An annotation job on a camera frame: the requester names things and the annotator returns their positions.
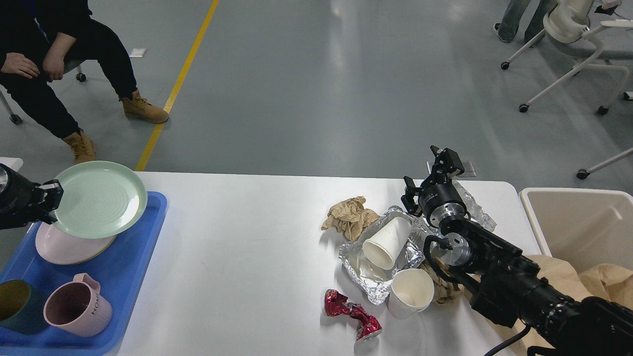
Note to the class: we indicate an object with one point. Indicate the person in jeans background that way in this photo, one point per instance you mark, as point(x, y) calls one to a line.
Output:
point(507, 28)

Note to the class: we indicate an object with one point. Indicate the white paper cup lying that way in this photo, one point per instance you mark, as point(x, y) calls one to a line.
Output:
point(383, 248)

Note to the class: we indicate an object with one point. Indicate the grey chair of seated person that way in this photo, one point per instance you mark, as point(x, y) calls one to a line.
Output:
point(71, 66)

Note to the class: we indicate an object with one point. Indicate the large brown paper sheet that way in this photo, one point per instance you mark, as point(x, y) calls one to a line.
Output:
point(611, 282)

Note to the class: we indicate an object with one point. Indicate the green plate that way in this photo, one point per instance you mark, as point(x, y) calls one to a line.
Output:
point(100, 199)

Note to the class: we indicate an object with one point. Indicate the pink plate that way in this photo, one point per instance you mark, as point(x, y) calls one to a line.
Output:
point(57, 247)

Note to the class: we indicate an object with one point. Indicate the crushed red can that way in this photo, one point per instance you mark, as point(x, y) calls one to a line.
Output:
point(335, 304)

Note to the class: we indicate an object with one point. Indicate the small crumpled brown paper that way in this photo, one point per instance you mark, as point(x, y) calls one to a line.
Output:
point(445, 293)

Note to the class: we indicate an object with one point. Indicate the grey mug yellow inside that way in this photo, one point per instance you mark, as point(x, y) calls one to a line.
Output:
point(22, 307)

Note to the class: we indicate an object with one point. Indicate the white paper cup upright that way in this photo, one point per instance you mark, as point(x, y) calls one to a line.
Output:
point(412, 291)

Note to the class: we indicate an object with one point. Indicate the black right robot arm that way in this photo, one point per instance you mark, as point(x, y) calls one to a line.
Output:
point(503, 282)

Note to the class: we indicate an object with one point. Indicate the crumpled brown paper ball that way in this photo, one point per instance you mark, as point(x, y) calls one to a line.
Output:
point(350, 218)

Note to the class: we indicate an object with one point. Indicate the beige waste bin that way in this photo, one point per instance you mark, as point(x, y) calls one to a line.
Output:
point(585, 227)

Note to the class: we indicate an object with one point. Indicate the aluminium foil tray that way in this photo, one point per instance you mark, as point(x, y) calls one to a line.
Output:
point(373, 280)

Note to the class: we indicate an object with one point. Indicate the person in black clothes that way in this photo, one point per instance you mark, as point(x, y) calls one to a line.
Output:
point(37, 38)

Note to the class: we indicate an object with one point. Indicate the pink mug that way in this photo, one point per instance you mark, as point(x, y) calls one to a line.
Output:
point(78, 307)

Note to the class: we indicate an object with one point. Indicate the white office chair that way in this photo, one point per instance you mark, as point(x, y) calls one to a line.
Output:
point(591, 40)

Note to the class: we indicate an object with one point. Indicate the floor socket plates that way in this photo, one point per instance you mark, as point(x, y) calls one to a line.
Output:
point(469, 170)

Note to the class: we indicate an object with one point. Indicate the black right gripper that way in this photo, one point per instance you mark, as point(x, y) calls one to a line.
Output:
point(439, 200)

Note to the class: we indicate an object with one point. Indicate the crumpled aluminium foil sheet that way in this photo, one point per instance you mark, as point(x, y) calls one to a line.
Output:
point(477, 213)

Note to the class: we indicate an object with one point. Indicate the blue plastic tray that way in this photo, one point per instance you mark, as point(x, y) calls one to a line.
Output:
point(120, 270)

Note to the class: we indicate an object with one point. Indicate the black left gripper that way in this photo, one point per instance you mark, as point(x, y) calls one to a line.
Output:
point(23, 201)

